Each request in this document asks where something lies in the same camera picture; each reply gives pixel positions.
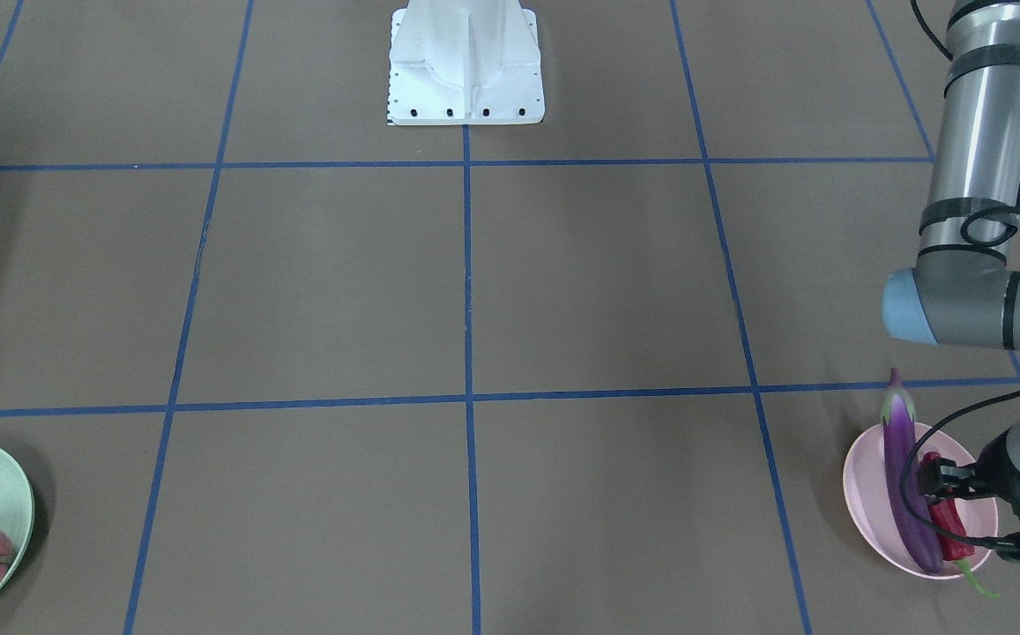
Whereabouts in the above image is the purple eggplant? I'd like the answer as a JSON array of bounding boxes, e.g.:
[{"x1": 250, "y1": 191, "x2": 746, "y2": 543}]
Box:
[{"x1": 880, "y1": 367, "x2": 944, "y2": 575}]

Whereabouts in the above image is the pink plate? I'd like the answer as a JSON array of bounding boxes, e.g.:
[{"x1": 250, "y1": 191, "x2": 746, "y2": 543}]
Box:
[{"x1": 843, "y1": 423, "x2": 1000, "y2": 581}]

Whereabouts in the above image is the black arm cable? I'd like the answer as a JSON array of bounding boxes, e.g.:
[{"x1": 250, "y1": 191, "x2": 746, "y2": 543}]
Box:
[{"x1": 899, "y1": 205, "x2": 1020, "y2": 555}]

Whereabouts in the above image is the white camera stand base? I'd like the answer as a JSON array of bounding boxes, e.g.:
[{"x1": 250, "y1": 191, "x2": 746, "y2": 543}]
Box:
[{"x1": 386, "y1": 1, "x2": 546, "y2": 126}]

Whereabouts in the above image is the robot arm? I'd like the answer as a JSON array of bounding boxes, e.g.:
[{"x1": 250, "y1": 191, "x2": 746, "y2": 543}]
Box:
[{"x1": 882, "y1": 1, "x2": 1020, "y2": 519}]

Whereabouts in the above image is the red chili pepper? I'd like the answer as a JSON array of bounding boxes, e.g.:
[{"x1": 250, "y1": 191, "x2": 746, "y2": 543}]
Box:
[{"x1": 921, "y1": 494, "x2": 1001, "y2": 600}]

